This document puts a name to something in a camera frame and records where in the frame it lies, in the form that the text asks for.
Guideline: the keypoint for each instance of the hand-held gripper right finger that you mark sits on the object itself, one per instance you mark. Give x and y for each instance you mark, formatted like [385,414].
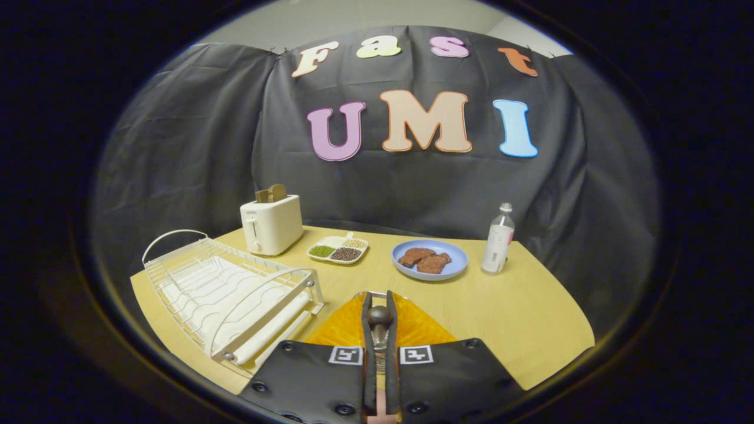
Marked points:
[392,359]

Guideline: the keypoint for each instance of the dark round-headed spoon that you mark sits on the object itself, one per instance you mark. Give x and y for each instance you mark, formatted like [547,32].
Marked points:
[380,317]

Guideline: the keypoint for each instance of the green beans pile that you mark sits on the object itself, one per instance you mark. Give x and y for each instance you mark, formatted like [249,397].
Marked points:
[322,251]

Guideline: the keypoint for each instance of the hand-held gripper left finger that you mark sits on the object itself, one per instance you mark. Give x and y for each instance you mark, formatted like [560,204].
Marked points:
[369,353]

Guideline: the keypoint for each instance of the white drain tray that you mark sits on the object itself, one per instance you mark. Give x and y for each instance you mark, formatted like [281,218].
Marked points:
[235,294]

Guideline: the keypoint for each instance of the brown toast slice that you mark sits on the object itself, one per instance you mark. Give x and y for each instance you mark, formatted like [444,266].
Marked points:
[277,192]
[262,196]

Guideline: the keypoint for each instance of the clear plastic bottle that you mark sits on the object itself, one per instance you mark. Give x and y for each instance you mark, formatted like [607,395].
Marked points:
[498,244]

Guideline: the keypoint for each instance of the dark red beans pile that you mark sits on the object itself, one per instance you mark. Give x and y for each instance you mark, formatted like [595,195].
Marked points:
[346,254]

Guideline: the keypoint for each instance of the pale beans pile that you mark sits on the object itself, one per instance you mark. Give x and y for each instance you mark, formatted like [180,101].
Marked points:
[354,242]

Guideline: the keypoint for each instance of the black backdrop cloth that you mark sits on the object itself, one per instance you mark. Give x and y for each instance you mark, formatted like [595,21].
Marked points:
[206,147]

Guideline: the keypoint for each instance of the blue plate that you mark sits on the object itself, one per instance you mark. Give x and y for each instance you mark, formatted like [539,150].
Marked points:
[459,259]

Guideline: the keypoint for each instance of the brown meat piece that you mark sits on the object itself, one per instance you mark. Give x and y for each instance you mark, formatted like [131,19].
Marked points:
[434,264]
[416,255]

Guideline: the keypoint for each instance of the white toaster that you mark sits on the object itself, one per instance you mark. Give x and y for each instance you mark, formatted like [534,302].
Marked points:
[272,227]

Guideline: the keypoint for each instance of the white divided dish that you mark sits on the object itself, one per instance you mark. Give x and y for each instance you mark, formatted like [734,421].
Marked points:
[333,242]

